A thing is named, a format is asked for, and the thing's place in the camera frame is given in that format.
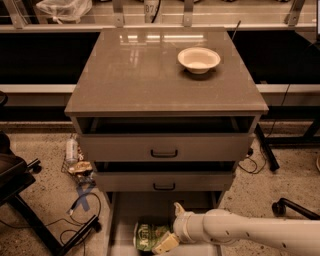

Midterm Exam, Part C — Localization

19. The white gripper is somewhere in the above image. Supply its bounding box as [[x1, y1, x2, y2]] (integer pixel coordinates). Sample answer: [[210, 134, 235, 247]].
[[152, 202, 204, 255]]

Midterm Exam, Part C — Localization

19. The middle drawer with black handle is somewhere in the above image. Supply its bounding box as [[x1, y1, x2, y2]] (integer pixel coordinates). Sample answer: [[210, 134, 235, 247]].
[[94, 171, 233, 192]]

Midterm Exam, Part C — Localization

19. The black chair leg with caster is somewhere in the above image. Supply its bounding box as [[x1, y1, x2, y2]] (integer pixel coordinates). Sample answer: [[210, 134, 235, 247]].
[[272, 198, 320, 220]]

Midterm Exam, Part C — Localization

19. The black floor cable left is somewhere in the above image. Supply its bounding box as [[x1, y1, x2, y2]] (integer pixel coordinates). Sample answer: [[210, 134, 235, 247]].
[[0, 191, 103, 256]]

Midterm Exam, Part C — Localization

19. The crumpled snack packet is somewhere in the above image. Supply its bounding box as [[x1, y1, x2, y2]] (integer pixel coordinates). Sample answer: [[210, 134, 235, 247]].
[[68, 161, 93, 176]]

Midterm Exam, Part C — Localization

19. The grey drawer cabinet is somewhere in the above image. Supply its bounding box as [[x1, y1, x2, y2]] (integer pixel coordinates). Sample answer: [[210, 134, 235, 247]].
[[64, 27, 270, 214]]

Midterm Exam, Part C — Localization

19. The white paper bowl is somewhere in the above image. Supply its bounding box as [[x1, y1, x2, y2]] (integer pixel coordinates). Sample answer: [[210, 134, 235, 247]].
[[177, 47, 221, 74]]

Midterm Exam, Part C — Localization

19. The open bottom drawer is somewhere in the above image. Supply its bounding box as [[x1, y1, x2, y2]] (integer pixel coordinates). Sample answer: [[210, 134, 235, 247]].
[[107, 192, 222, 256]]

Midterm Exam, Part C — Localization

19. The green jalapeno chip bag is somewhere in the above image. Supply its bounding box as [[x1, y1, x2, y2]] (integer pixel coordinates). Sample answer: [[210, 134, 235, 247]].
[[133, 222, 171, 252]]

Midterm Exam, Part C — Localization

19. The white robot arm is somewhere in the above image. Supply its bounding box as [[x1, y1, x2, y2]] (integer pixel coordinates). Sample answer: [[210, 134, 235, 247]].
[[152, 202, 320, 256]]

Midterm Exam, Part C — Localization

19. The white plastic bottle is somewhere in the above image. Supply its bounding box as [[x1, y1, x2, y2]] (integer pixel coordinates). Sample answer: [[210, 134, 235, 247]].
[[65, 138, 78, 164]]

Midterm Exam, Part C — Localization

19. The black office chair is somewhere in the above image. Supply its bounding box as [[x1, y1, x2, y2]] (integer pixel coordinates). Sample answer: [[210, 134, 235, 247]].
[[0, 94, 105, 256]]

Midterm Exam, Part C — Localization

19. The black floor cable right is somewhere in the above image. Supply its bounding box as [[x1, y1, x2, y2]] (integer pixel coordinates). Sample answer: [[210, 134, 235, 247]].
[[237, 148, 268, 175]]

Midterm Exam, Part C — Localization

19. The black floor cable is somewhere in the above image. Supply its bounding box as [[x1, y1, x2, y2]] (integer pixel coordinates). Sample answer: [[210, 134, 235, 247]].
[[237, 148, 268, 175], [0, 191, 103, 256]]

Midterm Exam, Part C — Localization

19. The top drawer with black handle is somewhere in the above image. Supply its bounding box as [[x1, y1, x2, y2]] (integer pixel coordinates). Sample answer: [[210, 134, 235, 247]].
[[79, 134, 254, 162]]

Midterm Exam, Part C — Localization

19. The clear plastic bag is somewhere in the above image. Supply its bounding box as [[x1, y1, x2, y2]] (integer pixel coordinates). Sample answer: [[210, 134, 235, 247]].
[[36, 0, 92, 24]]

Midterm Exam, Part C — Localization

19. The drawer with black handle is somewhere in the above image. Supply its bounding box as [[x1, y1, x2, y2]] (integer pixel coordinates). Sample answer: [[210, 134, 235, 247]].
[[79, 134, 254, 162], [94, 171, 233, 192]]

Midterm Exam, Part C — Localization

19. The wire basket on floor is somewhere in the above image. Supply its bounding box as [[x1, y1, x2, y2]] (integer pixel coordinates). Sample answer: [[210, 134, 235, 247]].
[[61, 134, 95, 186]]

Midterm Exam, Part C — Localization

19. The black table leg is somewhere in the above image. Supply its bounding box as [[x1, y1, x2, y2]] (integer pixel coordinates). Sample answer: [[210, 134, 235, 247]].
[[255, 124, 279, 172]]

